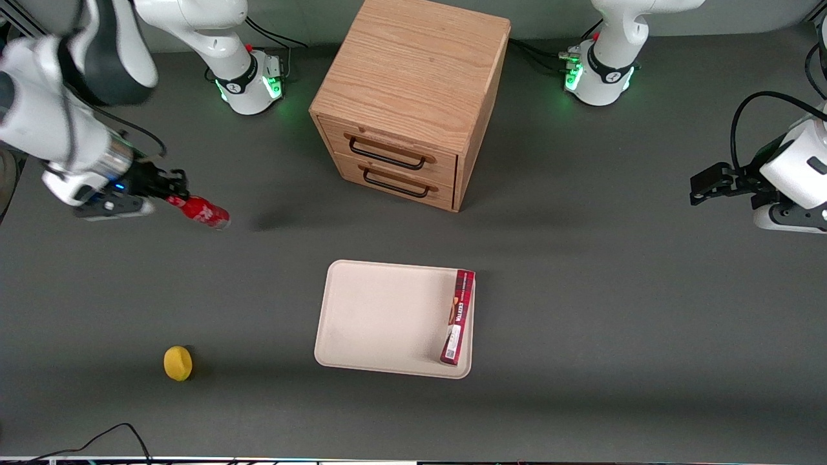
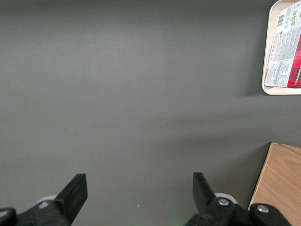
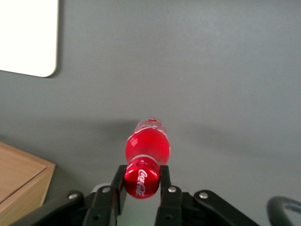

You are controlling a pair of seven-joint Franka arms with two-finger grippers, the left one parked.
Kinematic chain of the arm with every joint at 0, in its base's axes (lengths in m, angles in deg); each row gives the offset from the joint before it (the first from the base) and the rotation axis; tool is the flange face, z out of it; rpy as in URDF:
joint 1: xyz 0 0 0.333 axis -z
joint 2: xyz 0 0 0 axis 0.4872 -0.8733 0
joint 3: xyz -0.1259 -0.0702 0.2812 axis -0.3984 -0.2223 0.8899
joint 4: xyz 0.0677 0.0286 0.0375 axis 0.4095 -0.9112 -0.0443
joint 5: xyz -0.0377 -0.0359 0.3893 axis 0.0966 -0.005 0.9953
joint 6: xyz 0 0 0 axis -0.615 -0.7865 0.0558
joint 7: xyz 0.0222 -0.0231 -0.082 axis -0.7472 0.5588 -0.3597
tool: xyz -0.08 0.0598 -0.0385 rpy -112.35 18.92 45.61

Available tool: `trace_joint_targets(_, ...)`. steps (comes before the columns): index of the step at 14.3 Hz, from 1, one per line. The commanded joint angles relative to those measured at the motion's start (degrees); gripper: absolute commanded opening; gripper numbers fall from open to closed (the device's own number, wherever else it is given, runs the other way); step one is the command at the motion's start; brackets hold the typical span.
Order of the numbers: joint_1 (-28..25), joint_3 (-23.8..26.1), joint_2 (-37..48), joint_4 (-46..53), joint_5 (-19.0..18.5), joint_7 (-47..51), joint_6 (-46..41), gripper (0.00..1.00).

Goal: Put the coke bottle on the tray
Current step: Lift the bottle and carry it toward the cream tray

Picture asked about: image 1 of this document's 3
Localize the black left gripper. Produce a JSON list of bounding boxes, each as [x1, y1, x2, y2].
[[689, 163, 784, 209]]

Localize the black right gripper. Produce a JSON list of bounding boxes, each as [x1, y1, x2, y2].
[[120, 160, 192, 202]]

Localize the red coke bottle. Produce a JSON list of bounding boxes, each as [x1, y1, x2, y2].
[[167, 194, 231, 231]]

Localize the beige rectangular tray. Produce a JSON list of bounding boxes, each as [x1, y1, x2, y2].
[[314, 260, 476, 380]]

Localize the yellow lemon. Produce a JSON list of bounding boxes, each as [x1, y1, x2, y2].
[[163, 346, 193, 382]]

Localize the wooden drawer cabinet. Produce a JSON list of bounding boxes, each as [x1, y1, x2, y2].
[[309, 0, 512, 213]]

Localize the red cookie box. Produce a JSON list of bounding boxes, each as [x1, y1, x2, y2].
[[440, 269, 476, 367]]

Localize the black right arm wrist cable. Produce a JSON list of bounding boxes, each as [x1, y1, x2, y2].
[[94, 105, 168, 160]]

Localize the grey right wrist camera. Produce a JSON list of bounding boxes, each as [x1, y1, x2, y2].
[[74, 194, 156, 222]]

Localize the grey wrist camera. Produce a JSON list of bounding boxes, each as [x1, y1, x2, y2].
[[74, 194, 156, 222], [752, 203, 827, 234]]

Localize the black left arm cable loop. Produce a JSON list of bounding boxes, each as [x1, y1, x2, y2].
[[730, 90, 827, 172]]

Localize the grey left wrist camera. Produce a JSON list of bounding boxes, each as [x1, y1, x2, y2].
[[752, 203, 827, 234]]

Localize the black right arm base cables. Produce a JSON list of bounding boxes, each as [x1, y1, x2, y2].
[[246, 13, 309, 85]]

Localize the black arm base cables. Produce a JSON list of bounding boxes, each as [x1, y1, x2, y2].
[[509, 19, 605, 76], [246, 13, 309, 85]]

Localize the black metal drawer handle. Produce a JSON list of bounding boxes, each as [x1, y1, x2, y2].
[[344, 132, 436, 172], [359, 165, 437, 199]]

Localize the black left arm base cables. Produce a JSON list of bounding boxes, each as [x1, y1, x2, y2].
[[509, 19, 605, 76]]

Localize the thin black table cable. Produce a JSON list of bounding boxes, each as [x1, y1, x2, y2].
[[26, 423, 153, 465]]

